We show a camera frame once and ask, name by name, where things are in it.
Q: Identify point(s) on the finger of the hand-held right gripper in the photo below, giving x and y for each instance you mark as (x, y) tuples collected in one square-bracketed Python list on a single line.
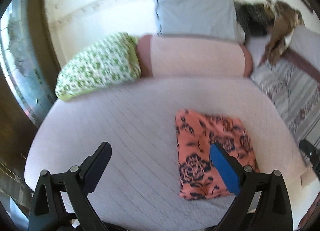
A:
[(309, 150)]

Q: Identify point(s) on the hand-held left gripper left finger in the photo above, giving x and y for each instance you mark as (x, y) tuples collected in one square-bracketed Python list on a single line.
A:
[(96, 168)]

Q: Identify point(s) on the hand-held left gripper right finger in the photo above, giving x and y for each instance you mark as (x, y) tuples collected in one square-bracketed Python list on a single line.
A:
[(226, 171)]

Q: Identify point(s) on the orange floral shirt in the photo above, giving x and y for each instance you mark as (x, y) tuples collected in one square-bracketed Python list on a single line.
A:
[(200, 151)]

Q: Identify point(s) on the striped grey bedsheet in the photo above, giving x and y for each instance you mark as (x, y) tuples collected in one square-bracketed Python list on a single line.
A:
[(300, 96)]

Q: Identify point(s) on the small striped floral cushion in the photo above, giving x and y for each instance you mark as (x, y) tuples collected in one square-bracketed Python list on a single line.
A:
[(268, 82)]

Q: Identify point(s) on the green checkered pillow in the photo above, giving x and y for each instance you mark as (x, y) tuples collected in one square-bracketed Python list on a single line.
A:
[(97, 67)]

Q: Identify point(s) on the wooden stained glass door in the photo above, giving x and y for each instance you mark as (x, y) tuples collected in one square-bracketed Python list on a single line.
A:
[(17, 96)]

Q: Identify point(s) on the pink bolster cushion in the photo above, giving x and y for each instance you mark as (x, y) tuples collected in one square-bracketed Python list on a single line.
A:
[(195, 57)]

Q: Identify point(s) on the brown patterned scarf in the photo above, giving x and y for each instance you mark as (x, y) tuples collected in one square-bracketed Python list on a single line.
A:
[(280, 33)]

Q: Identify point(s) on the dark grey cloth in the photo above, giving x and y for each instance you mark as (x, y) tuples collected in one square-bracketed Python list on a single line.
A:
[(252, 20)]

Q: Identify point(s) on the light blue pillow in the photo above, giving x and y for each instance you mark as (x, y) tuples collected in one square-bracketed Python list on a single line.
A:
[(195, 13)]

